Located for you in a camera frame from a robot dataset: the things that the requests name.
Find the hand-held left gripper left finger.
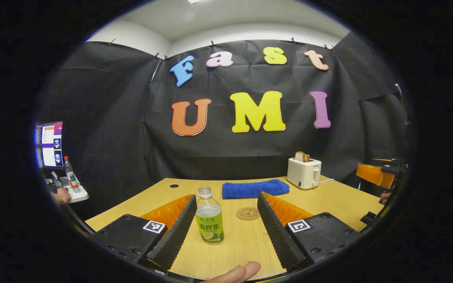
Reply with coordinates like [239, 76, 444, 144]
[91, 193, 198, 274]

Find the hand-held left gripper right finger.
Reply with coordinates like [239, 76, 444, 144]
[257, 191, 363, 272]

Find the green label water bottle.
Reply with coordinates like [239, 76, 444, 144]
[195, 186, 225, 245]

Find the round wooden coaster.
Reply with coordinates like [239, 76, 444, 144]
[236, 207, 261, 221]

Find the red cap plastic bottle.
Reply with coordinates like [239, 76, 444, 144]
[64, 156, 81, 193]

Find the blue towel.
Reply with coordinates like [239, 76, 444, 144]
[222, 179, 290, 199]

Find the white toaster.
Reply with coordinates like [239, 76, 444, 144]
[287, 157, 322, 190]

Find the white side table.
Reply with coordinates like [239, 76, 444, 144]
[46, 177, 89, 203]

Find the computer monitor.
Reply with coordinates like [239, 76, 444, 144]
[36, 121, 64, 169]

